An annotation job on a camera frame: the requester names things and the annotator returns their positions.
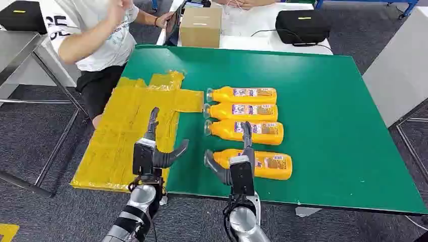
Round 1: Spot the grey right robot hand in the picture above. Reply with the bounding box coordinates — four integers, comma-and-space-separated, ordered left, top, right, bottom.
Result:
204, 121, 256, 186

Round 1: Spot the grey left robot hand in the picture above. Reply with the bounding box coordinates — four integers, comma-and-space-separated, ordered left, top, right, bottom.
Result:
144, 106, 190, 169

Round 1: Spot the orange drink bottle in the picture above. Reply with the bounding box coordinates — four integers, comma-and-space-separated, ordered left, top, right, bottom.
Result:
206, 86, 278, 105
212, 148, 293, 182
203, 102, 279, 122
204, 119, 285, 146

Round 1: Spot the yellow plastic sheet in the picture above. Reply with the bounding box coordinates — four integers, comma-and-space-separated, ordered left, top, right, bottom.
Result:
69, 70, 204, 194

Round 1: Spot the white floor tape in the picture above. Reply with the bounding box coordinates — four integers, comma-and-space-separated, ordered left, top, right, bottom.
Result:
295, 206, 323, 218

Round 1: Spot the green table mat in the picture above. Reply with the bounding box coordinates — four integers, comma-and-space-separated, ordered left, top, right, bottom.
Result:
121, 45, 428, 214

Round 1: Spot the person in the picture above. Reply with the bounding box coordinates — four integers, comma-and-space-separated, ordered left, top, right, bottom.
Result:
213, 0, 277, 10
39, 0, 175, 129

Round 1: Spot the brown cardboard box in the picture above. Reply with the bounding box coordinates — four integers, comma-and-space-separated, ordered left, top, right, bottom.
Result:
179, 7, 223, 48

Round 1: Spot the white table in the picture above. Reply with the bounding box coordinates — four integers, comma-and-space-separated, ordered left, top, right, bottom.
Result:
156, 0, 334, 56

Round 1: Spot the black bag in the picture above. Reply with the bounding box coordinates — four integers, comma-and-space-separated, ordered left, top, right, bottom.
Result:
0, 0, 48, 35
275, 10, 332, 46

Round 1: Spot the yellow floor marker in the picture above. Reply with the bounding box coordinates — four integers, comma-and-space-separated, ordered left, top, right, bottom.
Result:
0, 223, 20, 242

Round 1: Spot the steel table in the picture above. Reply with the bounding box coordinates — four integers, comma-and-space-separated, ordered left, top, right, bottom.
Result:
0, 30, 89, 198

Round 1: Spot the grey table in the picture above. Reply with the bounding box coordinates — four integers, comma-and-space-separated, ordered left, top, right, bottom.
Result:
362, 7, 428, 185

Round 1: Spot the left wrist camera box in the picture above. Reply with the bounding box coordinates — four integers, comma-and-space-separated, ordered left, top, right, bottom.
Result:
132, 138, 156, 176

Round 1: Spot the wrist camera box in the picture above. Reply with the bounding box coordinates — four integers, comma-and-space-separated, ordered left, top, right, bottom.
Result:
229, 155, 255, 197
132, 138, 156, 176

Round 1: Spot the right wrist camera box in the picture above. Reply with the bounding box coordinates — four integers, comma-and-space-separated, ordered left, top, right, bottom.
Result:
229, 155, 255, 197

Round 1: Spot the black cable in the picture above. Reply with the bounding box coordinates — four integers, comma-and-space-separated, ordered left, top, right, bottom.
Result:
250, 28, 333, 52

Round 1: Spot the white floor cable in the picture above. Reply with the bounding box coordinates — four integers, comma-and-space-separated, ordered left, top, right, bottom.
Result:
404, 215, 428, 232

